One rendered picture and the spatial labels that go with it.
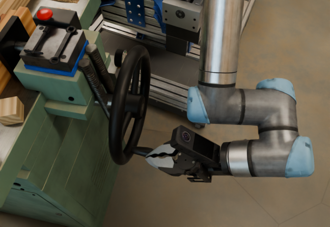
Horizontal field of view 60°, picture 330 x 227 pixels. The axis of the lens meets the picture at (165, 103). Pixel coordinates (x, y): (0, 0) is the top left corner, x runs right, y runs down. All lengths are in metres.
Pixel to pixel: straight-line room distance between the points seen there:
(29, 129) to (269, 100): 0.48
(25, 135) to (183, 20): 0.64
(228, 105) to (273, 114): 0.09
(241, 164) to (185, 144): 0.12
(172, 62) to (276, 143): 1.07
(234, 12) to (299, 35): 1.66
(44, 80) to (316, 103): 1.56
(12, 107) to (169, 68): 1.04
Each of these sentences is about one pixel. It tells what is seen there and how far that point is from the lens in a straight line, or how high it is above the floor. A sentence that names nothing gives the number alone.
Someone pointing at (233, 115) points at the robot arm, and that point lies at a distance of 0.57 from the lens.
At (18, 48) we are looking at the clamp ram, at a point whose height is 0.96.
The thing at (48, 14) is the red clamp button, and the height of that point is 1.02.
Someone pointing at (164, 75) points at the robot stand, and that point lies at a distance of 1.51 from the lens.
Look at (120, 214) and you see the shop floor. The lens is 1.44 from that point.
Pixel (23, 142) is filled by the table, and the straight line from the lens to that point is 0.64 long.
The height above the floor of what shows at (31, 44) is 1.00.
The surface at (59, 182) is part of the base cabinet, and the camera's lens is 0.85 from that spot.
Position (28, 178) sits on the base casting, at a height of 0.80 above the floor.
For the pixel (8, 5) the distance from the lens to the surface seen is 0.83.
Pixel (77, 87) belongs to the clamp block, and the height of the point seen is 0.94.
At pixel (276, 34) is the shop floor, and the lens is 2.14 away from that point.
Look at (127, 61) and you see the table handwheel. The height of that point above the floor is 0.95.
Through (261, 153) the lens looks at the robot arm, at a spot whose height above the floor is 0.89.
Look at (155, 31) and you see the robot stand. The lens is 1.31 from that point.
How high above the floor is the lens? 1.40
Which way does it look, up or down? 58 degrees down
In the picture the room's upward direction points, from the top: straight up
